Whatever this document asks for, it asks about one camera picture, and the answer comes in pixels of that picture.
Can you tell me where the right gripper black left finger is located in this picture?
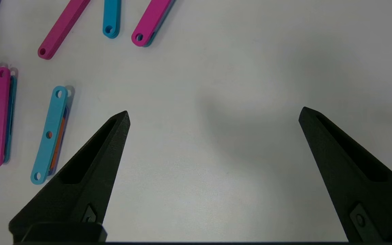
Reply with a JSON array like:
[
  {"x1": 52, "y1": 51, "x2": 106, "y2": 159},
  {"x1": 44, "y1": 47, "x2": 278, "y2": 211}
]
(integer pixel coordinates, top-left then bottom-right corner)
[{"x1": 8, "y1": 111, "x2": 131, "y2": 243}]

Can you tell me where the orange flat bar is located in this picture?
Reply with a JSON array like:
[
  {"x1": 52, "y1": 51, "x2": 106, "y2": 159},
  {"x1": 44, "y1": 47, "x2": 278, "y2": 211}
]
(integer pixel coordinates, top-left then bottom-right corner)
[{"x1": 48, "y1": 109, "x2": 70, "y2": 176}]

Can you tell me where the medium blue flat bar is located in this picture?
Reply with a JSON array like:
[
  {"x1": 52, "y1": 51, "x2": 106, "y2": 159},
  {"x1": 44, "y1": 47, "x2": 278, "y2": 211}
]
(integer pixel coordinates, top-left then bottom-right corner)
[{"x1": 102, "y1": 0, "x2": 121, "y2": 39}]

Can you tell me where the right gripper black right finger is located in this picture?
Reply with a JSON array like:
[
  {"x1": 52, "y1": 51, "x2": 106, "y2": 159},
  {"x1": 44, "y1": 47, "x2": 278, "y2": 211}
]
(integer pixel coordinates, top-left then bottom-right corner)
[{"x1": 299, "y1": 107, "x2": 392, "y2": 243}]

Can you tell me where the light blue flat bar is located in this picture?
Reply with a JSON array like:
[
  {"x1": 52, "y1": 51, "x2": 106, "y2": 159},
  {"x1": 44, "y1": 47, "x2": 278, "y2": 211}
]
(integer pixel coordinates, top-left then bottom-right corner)
[{"x1": 30, "y1": 85, "x2": 69, "y2": 185}]

